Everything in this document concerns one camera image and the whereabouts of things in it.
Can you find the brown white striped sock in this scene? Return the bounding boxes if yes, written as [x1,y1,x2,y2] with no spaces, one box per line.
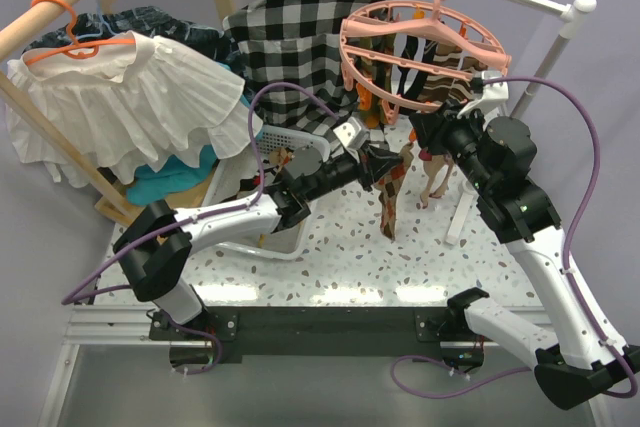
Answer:
[418,44,487,105]

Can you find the orange clothes hanger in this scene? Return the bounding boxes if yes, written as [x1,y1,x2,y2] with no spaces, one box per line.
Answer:
[24,0,136,66]

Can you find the white rack foot bracket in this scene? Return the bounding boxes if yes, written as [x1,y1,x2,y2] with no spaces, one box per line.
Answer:
[445,180,478,245]

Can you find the light blue hanger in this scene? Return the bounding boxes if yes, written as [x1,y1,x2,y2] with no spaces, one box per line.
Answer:
[76,0,116,40]

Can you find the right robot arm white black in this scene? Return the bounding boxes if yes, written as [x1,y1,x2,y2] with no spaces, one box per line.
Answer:
[409,106,639,410]

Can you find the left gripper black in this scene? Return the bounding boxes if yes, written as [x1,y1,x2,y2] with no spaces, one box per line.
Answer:
[304,141,402,203]

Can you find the navy white striped sock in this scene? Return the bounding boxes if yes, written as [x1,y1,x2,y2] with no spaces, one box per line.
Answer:
[397,34,441,98]

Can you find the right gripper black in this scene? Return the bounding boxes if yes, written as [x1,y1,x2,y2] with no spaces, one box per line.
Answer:
[409,98,493,192]

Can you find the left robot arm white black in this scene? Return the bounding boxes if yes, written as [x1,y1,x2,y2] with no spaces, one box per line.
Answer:
[114,143,403,339]

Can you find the purple cable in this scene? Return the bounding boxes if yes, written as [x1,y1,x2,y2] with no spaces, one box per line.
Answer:
[60,82,341,378]
[389,76,640,396]

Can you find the metal clothes rail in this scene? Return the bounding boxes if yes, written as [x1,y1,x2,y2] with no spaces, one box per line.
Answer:
[507,0,597,114]

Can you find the white ruffled blouse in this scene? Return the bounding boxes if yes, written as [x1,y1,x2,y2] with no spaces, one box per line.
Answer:
[7,31,263,184]

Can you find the wooden clothes rail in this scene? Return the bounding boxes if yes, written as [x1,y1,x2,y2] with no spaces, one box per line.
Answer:
[1,0,80,60]

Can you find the white laundry basket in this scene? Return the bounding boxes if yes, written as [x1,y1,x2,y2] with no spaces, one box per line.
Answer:
[202,125,331,261]

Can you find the black white checked shirt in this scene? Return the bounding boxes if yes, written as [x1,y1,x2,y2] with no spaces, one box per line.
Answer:
[223,0,383,152]

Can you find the dark patterned garment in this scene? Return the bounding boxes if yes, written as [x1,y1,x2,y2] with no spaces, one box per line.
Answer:
[24,5,234,66]

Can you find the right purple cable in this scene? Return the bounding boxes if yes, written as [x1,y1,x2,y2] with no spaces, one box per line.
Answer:
[389,76,640,396]

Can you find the olive striped hanging sock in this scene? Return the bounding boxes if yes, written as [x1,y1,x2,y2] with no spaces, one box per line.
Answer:
[356,34,395,129]

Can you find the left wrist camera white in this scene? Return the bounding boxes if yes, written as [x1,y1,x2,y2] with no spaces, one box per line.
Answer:
[333,117,370,150]

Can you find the argyle orange brown sock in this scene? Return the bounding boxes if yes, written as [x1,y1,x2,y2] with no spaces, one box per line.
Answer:
[374,142,414,241]

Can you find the pink round clip hanger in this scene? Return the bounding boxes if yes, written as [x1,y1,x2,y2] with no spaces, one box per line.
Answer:
[339,0,511,125]

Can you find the teal cloth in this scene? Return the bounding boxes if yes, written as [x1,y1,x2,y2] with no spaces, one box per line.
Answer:
[126,60,262,206]

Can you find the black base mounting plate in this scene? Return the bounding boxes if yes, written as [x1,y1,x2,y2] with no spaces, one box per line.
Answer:
[148,305,485,367]

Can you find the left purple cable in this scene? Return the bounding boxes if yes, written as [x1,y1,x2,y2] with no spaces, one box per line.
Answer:
[60,82,341,378]

